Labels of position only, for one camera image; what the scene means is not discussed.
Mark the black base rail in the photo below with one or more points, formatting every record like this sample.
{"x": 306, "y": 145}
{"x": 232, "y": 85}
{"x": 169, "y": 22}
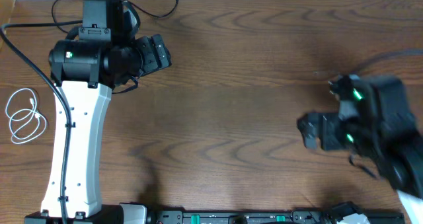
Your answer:
{"x": 346, "y": 212}

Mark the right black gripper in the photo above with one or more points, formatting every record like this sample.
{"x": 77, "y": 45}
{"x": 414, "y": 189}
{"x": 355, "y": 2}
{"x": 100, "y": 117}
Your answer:
{"x": 326, "y": 128}

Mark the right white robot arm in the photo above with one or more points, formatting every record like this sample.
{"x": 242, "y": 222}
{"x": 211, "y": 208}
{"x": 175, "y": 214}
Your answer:
{"x": 374, "y": 120}

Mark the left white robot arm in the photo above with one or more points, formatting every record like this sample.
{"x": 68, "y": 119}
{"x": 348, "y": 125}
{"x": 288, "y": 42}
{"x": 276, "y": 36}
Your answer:
{"x": 97, "y": 56}

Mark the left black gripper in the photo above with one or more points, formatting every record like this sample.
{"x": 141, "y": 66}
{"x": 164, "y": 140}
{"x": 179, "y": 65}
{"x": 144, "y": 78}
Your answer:
{"x": 152, "y": 62}

